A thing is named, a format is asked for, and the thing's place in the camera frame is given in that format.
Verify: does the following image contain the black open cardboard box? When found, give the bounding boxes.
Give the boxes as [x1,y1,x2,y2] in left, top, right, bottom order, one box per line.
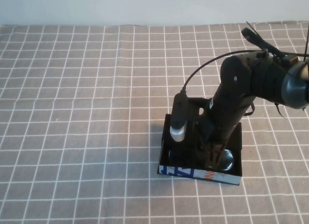
[157,98,243,186]

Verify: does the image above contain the black camera cable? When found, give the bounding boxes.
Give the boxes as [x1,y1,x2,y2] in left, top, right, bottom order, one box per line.
[180,49,260,96]

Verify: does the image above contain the thin black cable loop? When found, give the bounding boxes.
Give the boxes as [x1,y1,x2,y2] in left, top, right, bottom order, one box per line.
[243,103,255,117]

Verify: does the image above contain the black cable tie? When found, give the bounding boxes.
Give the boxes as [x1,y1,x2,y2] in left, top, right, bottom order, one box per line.
[240,21,309,58]

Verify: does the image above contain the dark-framed glasses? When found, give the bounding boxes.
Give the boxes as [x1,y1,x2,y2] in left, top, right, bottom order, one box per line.
[168,148,235,172]

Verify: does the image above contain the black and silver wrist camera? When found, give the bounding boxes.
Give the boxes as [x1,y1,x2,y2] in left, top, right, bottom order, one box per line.
[169,93,189,143]

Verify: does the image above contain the gray white-grid tablecloth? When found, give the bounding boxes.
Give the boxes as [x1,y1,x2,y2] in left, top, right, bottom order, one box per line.
[0,21,309,224]

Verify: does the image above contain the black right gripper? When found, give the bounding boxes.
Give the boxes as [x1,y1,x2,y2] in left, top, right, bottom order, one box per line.
[193,96,253,170]

